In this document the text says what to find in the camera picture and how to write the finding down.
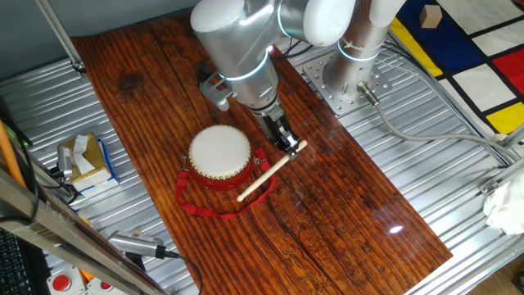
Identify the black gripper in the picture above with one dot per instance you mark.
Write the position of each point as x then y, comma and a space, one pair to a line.
272, 123

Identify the pale wooden drumstick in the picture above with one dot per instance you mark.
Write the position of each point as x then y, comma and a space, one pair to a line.
262, 180

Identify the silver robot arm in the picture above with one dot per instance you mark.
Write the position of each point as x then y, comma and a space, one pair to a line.
233, 45

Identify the red drum with white skin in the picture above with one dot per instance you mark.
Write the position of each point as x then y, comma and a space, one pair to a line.
219, 157

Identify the glossy wood grain board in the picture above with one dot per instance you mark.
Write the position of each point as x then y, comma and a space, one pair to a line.
327, 205

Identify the large wooden cube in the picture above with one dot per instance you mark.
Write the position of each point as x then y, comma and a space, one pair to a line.
430, 16

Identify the colour block patterned cloth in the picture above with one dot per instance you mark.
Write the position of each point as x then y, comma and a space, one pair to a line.
450, 41

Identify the gold tissue box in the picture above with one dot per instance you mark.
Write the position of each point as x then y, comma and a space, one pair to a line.
96, 160

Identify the crumpled white cloth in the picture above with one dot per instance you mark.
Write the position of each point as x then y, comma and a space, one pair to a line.
505, 209

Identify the grey box small red button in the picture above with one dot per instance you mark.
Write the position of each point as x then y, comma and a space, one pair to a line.
105, 285

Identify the slanted metal pole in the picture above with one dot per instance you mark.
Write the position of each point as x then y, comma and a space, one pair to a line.
61, 37

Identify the grey box large red button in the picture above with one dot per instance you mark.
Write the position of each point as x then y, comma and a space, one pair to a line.
61, 282

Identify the orange tube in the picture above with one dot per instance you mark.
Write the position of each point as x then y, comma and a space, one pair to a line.
9, 155

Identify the black keyboard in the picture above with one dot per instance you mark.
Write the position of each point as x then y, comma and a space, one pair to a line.
14, 266

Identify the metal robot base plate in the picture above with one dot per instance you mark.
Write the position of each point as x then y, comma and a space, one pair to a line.
317, 73

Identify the wrist camera with grey bracket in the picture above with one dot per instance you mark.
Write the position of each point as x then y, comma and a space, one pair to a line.
215, 92

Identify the small aluminium corner bracket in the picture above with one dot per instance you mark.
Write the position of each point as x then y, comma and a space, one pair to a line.
488, 187

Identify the small silver camera on stand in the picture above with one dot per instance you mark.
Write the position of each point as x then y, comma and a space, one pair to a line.
64, 162

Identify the aluminium frame beam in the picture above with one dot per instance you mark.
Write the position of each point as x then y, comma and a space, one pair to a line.
61, 229

